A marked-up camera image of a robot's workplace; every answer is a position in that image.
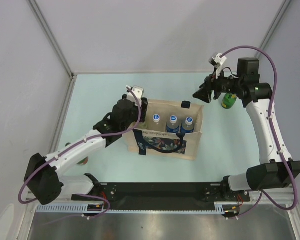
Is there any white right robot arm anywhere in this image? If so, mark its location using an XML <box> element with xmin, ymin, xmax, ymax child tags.
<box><xmin>193</xmin><ymin>54</ymin><xmax>300</xmax><ymax>201</ymax></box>

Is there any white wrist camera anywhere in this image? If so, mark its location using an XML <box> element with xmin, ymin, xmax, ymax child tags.
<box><xmin>126</xmin><ymin>85</ymin><xmax>144</xmax><ymax>102</ymax></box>
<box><xmin>208</xmin><ymin>53</ymin><xmax>227</xmax><ymax>79</ymax></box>

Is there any green bottle red label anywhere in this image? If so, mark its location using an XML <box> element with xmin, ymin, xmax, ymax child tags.
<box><xmin>65</xmin><ymin>142</ymin><xmax>89</xmax><ymax>166</ymax></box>

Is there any white slotted cable duct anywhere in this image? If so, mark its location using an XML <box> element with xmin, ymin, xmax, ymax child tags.
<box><xmin>37</xmin><ymin>201</ymin><xmax>241</xmax><ymax>215</ymax></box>

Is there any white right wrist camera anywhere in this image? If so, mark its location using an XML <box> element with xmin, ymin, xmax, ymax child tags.
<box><xmin>208</xmin><ymin>53</ymin><xmax>227</xmax><ymax>79</ymax></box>

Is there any beige canvas tote bag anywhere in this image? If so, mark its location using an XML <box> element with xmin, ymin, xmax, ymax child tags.
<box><xmin>124</xmin><ymin>99</ymin><xmax>204</xmax><ymax>161</ymax></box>

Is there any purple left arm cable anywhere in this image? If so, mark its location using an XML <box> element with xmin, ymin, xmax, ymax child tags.
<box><xmin>17</xmin><ymin>88</ymin><xmax>142</xmax><ymax>221</ymax></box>

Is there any Pocari Sweat bottle labelled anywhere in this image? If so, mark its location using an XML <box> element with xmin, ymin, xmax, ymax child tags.
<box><xmin>180</xmin><ymin>116</ymin><xmax>195</xmax><ymax>134</ymax></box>

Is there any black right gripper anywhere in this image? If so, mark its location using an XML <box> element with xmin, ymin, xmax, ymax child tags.
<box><xmin>193</xmin><ymin>67</ymin><xmax>244</xmax><ymax>104</ymax></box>

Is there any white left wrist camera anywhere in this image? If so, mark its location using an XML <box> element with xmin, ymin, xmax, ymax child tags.
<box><xmin>126</xmin><ymin>85</ymin><xmax>144</xmax><ymax>102</ymax></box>

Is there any green Perrier bottle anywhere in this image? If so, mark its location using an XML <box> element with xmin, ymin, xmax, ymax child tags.
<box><xmin>221</xmin><ymin>93</ymin><xmax>237</xmax><ymax>109</ymax></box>

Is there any Pocari Sweat bottle clear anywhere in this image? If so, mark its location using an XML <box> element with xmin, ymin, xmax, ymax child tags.
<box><xmin>152</xmin><ymin>114</ymin><xmax>162</xmax><ymax>132</ymax></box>

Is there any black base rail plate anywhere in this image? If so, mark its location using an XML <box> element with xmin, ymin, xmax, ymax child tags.
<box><xmin>71</xmin><ymin>181</ymin><xmax>251</xmax><ymax>211</ymax></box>

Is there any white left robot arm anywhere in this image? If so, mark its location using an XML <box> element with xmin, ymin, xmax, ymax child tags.
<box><xmin>23</xmin><ymin>86</ymin><xmax>148</xmax><ymax>205</ymax></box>

